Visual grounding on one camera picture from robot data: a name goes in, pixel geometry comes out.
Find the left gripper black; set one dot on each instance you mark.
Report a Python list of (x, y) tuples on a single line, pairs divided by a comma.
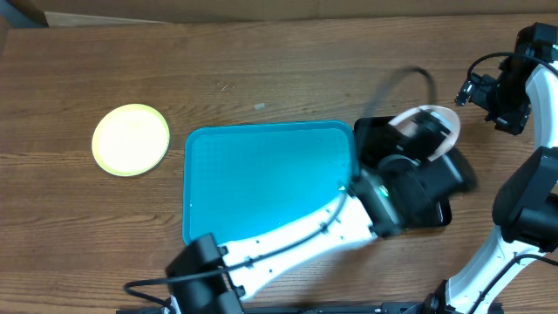
[(416, 170)]

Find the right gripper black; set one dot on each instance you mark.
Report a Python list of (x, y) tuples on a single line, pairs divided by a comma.
[(480, 93)]

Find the white plate with ketchup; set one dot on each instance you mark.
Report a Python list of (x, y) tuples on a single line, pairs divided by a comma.
[(407, 124)]

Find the light green round plate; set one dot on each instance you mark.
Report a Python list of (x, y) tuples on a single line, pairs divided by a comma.
[(130, 140)]

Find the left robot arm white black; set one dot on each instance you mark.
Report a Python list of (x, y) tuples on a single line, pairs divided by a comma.
[(210, 278)]

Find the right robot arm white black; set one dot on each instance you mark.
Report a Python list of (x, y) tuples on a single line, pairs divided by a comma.
[(524, 216)]

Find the black rectangular wash tray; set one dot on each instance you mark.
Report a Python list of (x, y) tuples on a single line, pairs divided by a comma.
[(389, 219)]

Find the teal plastic serving tray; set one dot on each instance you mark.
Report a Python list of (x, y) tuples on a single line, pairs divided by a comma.
[(243, 181)]

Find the cardboard sheet at back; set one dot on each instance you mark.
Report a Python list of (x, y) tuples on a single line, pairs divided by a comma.
[(192, 11)]

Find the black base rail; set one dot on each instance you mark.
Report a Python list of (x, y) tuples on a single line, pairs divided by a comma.
[(385, 308)]

